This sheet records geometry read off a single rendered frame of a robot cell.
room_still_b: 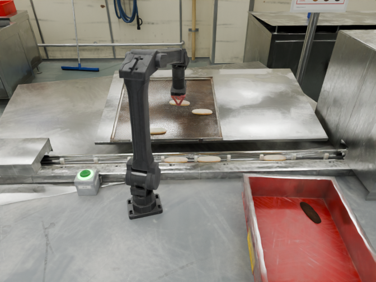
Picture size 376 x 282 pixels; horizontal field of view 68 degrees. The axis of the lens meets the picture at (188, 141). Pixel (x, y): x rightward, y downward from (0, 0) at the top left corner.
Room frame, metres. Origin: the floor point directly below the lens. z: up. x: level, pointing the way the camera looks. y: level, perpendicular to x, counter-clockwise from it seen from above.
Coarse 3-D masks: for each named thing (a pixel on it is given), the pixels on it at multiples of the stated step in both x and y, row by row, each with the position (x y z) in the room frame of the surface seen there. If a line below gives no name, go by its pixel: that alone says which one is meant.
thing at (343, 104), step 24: (336, 48) 1.22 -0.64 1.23; (360, 48) 1.06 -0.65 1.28; (336, 72) 1.16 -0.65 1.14; (360, 72) 1.01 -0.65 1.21; (336, 96) 1.11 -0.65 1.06; (360, 96) 0.96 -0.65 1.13; (336, 120) 1.05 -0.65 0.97; (360, 120) 0.91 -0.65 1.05; (336, 144) 0.99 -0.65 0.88; (360, 144) 0.86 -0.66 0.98; (360, 168) 0.81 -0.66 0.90
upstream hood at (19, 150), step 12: (0, 144) 0.94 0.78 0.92; (12, 144) 0.94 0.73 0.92; (24, 144) 0.94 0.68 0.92; (36, 144) 0.94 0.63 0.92; (48, 144) 0.97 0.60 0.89; (0, 156) 0.86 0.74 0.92; (12, 156) 0.86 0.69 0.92; (24, 156) 0.86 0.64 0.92; (36, 156) 0.86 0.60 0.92; (0, 168) 0.81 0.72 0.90; (12, 168) 0.81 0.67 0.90; (24, 168) 0.81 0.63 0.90; (36, 168) 0.84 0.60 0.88
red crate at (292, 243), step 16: (256, 208) 0.68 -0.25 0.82; (272, 208) 0.68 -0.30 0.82; (288, 208) 0.68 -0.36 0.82; (320, 208) 0.68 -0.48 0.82; (272, 224) 0.61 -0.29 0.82; (288, 224) 0.61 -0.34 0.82; (304, 224) 0.61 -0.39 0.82; (320, 224) 0.61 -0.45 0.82; (272, 240) 0.55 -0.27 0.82; (288, 240) 0.55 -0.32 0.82; (304, 240) 0.55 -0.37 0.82; (320, 240) 0.55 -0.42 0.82; (336, 240) 0.55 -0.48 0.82; (272, 256) 0.49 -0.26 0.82; (288, 256) 0.49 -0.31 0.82; (304, 256) 0.49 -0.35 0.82; (320, 256) 0.49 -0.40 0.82; (336, 256) 0.49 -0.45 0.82; (272, 272) 0.44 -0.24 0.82; (288, 272) 0.44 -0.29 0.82; (304, 272) 0.44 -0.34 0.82; (320, 272) 0.44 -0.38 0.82; (336, 272) 0.44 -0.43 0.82; (352, 272) 0.44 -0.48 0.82
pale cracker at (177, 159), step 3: (165, 159) 0.92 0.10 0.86; (168, 159) 0.91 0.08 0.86; (171, 159) 0.91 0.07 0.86; (174, 159) 0.91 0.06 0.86; (177, 159) 0.91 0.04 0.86; (180, 159) 0.91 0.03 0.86; (183, 159) 0.91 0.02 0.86; (186, 159) 0.92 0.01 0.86; (168, 162) 0.90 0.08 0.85; (171, 162) 0.90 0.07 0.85; (174, 162) 0.90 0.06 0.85; (177, 162) 0.90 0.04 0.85; (180, 162) 0.90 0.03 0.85; (183, 162) 0.90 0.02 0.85
